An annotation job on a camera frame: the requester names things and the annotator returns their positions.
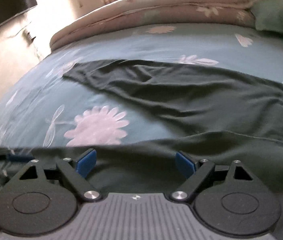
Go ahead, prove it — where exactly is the black garment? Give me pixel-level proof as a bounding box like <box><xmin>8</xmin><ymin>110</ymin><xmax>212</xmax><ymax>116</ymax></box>
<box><xmin>0</xmin><ymin>60</ymin><xmax>283</xmax><ymax>239</ymax></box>

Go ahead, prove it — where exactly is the blue floral bed sheet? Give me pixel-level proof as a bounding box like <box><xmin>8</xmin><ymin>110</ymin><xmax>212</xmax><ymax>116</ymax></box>
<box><xmin>0</xmin><ymin>23</ymin><xmax>283</xmax><ymax>148</ymax></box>

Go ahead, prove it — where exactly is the green pillow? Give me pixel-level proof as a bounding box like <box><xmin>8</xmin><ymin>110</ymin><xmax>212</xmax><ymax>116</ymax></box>
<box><xmin>250</xmin><ymin>0</ymin><xmax>283</xmax><ymax>34</ymax></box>

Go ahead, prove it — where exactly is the pink floral quilt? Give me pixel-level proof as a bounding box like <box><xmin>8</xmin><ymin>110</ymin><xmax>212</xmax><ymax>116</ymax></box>
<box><xmin>50</xmin><ymin>0</ymin><xmax>259</xmax><ymax>51</ymax></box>

